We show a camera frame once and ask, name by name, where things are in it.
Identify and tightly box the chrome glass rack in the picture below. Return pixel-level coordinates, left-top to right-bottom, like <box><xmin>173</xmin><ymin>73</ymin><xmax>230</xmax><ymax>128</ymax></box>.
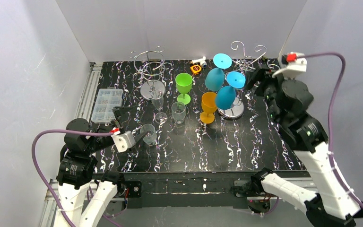
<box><xmin>129</xmin><ymin>45</ymin><xmax>167</xmax><ymax>100</ymax></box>
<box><xmin>218</xmin><ymin>40</ymin><xmax>280</xmax><ymax>120</ymax></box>

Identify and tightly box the blue plastic wine glass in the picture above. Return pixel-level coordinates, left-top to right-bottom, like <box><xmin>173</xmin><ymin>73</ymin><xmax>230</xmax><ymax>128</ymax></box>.
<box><xmin>215</xmin><ymin>71</ymin><xmax>246</xmax><ymax>110</ymax></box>
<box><xmin>205</xmin><ymin>53</ymin><xmax>233</xmax><ymax>92</ymax></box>

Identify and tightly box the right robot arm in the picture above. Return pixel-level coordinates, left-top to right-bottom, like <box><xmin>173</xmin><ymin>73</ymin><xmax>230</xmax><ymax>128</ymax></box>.
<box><xmin>247</xmin><ymin>68</ymin><xmax>363</xmax><ymax>227</ymax></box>

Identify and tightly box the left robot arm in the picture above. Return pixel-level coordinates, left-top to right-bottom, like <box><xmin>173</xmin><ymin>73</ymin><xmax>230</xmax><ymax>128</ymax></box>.
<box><xmin>54</xmin><ymin>105</ymin><xmax>146</xmax><ymax>227</ymax></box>

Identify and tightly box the orange plastic wine glass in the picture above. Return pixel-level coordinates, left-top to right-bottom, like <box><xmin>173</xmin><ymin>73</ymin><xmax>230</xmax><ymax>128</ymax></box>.
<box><xmin>200</xmin><ymin>92</ymin><xmax>217</xmax><ymax>124</ymax></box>

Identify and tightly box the green plastic wine glass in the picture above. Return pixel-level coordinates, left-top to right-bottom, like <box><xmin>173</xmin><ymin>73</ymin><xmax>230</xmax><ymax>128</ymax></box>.
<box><xmin>175</xmin><ymin>72</ymin><xmax>193</xmax><ymax>105</ymax></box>

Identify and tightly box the clear stemless glass front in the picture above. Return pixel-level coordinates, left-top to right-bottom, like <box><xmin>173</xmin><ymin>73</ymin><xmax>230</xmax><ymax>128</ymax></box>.
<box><xmin>140</xmin><ymin>124</ymin><xmax>157</xmax><ymax>146</ymax></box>

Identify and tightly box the clear stemless glass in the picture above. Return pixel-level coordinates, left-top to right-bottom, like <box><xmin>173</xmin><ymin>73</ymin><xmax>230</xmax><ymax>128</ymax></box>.
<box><xmin>171</xmin><ymin>102</ymin><xmax>186</xmax><ymax>124</ymax></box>
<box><xmin>140</xmin><ymin>124</ymin><xmax>157</xmax><ymax>146</ymax></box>

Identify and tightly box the clear plastic screw box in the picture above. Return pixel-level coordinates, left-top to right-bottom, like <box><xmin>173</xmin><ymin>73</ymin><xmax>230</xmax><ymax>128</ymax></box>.
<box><xmin>91</xmin><ymin>88</ymin><xmax>123</xmax><ymax>123</ymax></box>

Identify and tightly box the tall clear champagne flute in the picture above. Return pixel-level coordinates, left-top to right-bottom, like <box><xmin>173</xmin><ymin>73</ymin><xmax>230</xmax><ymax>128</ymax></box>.
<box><xmin>150</xmin><ymin>89</ymin><xmax>168</xmax><ymax>124</ymax></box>

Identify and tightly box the clear stemless glass centre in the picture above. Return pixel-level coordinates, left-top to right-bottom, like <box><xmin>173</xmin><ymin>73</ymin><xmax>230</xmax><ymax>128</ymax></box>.
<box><xmin>171</xmin><ymin>102</ymin><xmax>186</xmax><ymax>124</ymax></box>

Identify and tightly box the yellow tape measure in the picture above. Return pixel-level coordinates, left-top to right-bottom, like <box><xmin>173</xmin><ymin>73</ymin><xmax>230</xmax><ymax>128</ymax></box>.
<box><xmin>190</xmin><ymin>64</ymin><xmax>202</xmax><ymax>75</ymax></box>

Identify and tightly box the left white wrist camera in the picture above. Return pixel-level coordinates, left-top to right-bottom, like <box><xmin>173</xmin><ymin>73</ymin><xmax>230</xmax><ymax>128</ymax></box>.
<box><xmin>110</xmin><ymin>128</ymin><xmax>136</xmax><ymax>153</ymax></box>

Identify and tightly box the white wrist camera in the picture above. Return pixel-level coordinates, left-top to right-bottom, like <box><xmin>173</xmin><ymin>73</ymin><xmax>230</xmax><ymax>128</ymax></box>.
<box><xmin>272</xmin><ymin>52</ymin><xmax>307</xmax><ymax>79</ymax></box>
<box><xmin>110</xmin><ymin>128</ymin><xmax>136</xmax><ymax>153</ymax></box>

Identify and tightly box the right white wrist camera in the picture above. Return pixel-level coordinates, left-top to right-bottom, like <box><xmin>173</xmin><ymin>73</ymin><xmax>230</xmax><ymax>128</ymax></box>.
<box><xmin>272</xmin><ymin>52</ymin><xmax>307</xmax><ymax>79</ymax></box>

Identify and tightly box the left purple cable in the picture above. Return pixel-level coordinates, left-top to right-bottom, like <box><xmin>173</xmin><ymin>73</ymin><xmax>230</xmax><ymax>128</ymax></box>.
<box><xmin>31</xmin><ymin>130</ymin><xmax>122</xmax><ymax>227</ymax></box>

